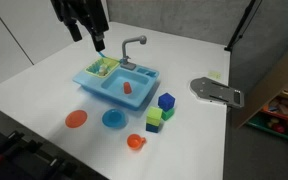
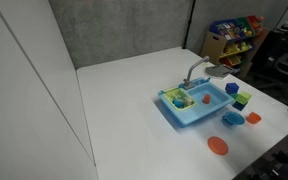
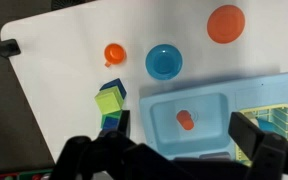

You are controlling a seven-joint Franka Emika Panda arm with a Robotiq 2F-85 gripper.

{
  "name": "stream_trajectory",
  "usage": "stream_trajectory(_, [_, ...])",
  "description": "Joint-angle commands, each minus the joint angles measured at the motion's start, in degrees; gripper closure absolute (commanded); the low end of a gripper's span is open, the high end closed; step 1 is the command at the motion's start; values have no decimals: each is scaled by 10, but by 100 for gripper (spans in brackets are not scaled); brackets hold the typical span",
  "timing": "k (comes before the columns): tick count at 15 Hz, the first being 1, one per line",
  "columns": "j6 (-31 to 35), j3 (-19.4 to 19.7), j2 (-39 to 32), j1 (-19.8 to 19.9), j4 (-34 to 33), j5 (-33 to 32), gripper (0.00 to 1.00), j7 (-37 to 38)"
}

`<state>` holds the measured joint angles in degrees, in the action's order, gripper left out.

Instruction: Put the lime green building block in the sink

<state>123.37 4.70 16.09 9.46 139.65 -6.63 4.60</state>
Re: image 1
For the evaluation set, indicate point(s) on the small orange toy cup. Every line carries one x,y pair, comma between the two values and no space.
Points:
127,88

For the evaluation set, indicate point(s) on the white toy dish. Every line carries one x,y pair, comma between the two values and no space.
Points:
102,69

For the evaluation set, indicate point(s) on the blue toy bowl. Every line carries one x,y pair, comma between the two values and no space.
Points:
114,118

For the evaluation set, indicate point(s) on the wooden toy shelf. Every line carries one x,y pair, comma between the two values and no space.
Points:
270,86

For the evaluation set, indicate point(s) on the dark blue building block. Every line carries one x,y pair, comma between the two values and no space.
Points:
166,101

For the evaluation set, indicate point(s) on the black tripod pole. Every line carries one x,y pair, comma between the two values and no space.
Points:
240,28

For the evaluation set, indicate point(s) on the black camera rig hardware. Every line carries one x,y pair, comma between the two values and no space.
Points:
20,156

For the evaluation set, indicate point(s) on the light blue toy sink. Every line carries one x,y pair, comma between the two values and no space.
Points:
117,88

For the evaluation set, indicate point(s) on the green shelf bin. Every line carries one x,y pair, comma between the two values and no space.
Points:
272,128

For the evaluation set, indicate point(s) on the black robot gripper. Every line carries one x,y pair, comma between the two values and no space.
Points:
80,11

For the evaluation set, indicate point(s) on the grey toy faucet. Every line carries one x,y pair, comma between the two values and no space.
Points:
128,50

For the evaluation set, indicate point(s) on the yellow sticky note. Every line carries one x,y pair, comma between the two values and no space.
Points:
215,74

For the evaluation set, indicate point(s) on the grey metal mounting plate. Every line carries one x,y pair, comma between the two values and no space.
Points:
217,91

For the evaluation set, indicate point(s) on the light blue toy utensil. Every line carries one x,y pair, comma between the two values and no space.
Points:
101,54

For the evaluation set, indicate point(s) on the yellow-green items in rack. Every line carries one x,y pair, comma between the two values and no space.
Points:
99,68

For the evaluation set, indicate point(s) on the orange toy plate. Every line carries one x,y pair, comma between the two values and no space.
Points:
76,118

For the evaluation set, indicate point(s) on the lime green building block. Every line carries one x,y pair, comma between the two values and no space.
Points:
154,115

